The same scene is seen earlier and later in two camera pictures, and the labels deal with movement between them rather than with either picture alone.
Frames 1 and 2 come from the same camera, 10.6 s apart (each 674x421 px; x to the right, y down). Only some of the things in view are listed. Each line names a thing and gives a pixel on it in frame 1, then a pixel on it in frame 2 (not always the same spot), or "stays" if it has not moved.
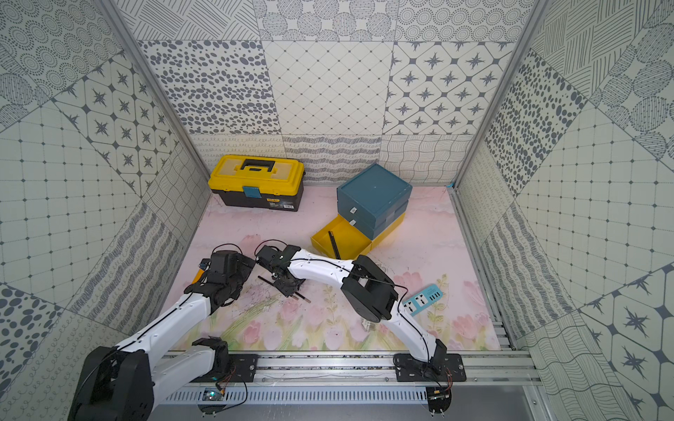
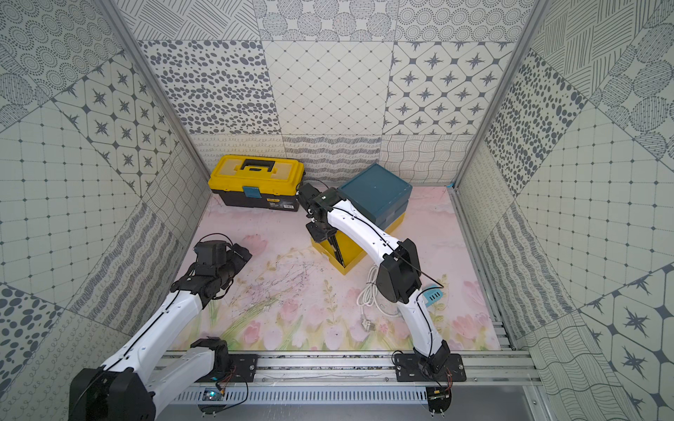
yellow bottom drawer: [351, 241] stays
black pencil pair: [265, 280] -> [333, 239]
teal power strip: [423, 298] stays
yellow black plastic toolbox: [264, 182] stays
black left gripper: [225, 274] -> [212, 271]
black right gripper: [286, 290] -> [311, 226]
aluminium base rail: [362, 378] stays
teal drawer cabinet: [373, 199] stays
